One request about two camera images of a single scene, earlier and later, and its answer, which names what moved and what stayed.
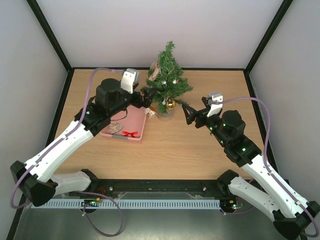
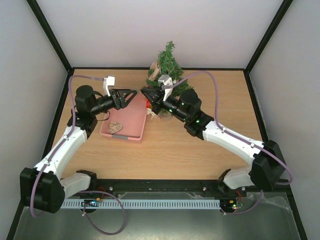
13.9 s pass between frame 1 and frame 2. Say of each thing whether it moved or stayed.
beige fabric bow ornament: stayed
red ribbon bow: moved
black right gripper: moved
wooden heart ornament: stayed
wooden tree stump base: stayed
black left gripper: moved
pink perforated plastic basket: stayed
